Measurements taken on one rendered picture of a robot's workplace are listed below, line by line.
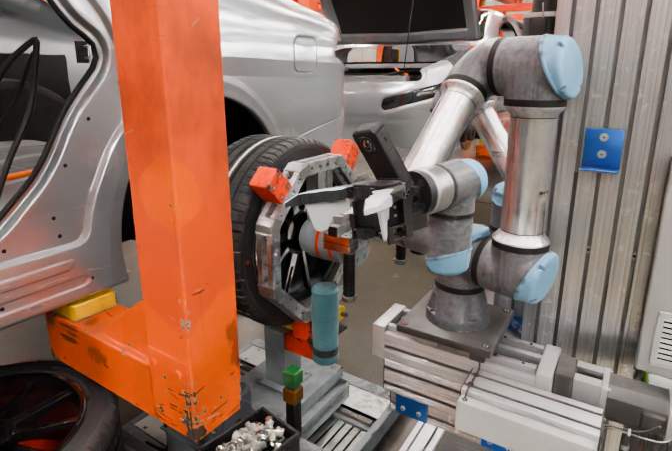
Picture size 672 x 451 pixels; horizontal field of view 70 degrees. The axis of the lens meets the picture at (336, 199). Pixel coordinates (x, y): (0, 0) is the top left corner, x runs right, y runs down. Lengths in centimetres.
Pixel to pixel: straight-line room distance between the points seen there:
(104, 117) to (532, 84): 118
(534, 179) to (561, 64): 22
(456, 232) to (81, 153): 112
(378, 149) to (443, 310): 59
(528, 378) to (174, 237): 83
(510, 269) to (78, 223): 119
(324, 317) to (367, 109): 276
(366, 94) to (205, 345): 314
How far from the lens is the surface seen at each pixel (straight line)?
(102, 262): 164
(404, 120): 402
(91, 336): 157
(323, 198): 68
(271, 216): 143
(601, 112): 119
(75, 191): 158
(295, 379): 130
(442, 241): 82
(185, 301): 116
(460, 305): 117
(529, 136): 101
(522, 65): 99
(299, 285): 185
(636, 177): 121
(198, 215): 112
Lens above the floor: 140
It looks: 15 degrees down
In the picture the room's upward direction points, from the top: straight up
